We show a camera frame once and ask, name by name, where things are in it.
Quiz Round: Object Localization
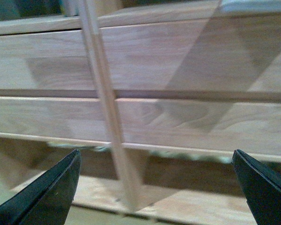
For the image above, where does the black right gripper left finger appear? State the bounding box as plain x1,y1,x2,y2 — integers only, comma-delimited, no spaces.
0,150,81,225

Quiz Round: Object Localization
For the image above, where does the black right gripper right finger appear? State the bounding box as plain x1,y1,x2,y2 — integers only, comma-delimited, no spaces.
232,150,281,225

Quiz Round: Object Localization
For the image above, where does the light wooden bookshelf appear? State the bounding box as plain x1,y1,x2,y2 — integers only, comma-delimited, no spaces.
0,0,281,225

